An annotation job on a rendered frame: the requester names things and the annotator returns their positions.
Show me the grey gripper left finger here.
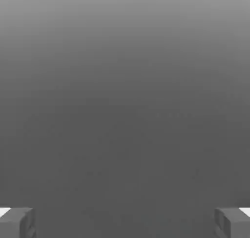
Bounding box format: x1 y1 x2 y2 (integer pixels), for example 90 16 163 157
0 207 37 238

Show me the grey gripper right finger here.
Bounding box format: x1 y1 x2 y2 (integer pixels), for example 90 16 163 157
213 207 250 238

